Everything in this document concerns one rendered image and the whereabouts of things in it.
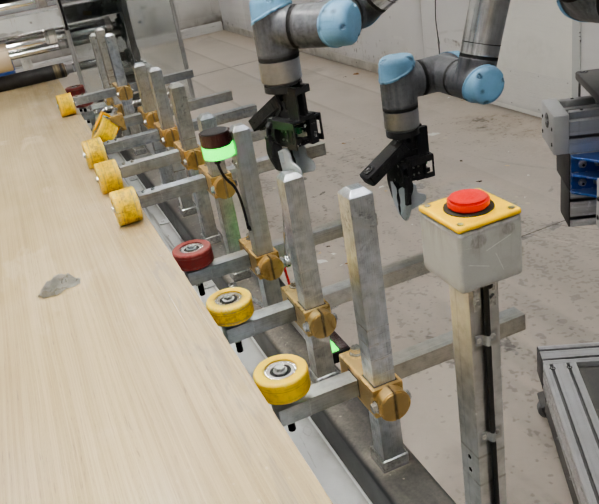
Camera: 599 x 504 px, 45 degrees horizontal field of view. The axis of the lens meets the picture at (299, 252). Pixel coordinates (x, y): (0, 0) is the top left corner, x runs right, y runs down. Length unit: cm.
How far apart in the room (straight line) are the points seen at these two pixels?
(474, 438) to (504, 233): 25
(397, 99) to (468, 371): 86
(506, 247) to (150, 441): 54
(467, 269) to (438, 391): 178
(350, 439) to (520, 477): 100
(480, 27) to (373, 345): 70
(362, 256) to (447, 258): 28
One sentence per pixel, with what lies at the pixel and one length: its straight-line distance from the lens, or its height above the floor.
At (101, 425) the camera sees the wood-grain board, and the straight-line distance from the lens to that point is 107.
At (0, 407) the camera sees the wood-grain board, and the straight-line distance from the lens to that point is 120.
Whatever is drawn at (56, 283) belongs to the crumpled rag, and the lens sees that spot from 149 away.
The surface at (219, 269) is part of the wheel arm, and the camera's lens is 151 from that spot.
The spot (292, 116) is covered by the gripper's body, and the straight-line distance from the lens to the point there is 135.
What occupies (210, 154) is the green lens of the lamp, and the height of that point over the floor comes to 110.
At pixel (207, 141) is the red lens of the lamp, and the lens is 137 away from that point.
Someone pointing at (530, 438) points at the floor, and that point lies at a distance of 229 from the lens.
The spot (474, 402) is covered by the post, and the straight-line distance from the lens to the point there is 81.
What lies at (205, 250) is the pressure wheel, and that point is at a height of 91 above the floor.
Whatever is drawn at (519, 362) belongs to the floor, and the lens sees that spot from 258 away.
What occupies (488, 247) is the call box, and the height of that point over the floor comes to 119.
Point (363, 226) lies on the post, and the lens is 95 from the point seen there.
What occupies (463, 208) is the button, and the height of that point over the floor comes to 123.
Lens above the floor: 151
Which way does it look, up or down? 26 degrees down
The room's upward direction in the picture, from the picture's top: 10 degrees counter-clockwise
